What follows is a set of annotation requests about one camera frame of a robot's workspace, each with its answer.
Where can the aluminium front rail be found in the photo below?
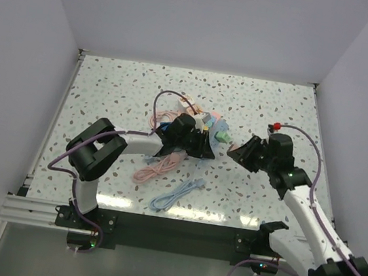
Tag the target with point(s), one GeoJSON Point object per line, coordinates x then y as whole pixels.
{"type": "Point", "coordinates": [28, 211]}

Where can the blue cube socket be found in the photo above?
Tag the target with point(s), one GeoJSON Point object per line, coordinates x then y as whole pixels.
{"type": "Point", "coordinates": [164, 126]}

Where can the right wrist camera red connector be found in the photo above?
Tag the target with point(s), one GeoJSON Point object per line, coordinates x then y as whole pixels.
{"type": "Point", "coordinates": [275, 126]}

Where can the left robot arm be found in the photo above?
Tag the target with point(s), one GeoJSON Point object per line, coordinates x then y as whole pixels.
{"type": "Point", "coordinates": [93, 151]}

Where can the light green charger plug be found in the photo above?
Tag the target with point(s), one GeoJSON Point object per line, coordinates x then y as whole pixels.
{"type": "Point", "coordinates": [222, 137]}

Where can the pink brown charger plug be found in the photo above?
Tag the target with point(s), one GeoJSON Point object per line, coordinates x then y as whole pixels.
{"type": "Point", "coordinates": [233, 147]}

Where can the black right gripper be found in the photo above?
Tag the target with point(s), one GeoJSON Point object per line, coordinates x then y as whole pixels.
{"type": "Point", "coordinates": [242, 154]}

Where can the light blue power strip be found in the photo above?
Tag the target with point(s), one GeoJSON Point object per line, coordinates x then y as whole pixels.
{"type": "Point", "coordinates": [220, 126]}

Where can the pink power strip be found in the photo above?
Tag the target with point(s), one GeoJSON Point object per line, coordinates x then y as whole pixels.
{"type": "Point", "coordinates": [214, 118]}

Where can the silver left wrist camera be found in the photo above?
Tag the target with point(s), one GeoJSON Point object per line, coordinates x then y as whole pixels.
{"type": "Point", "coordinates": [201, 119]}

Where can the white tiger cube socket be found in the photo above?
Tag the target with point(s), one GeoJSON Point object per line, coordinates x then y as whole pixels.
{"type": "Point", "coordinates": [185, 104]}

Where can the black mounting base plate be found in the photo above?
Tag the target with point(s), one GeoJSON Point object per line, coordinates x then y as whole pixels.
{"type": "Point", "coordinates": [108, 228]}

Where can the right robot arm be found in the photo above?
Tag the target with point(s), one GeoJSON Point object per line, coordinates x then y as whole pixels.
{"type": "Point", "coordinates": [324, 253]}

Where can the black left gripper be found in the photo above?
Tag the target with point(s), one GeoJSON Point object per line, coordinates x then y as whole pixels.
{"type": "Point", "coordinates": [202, 149]}

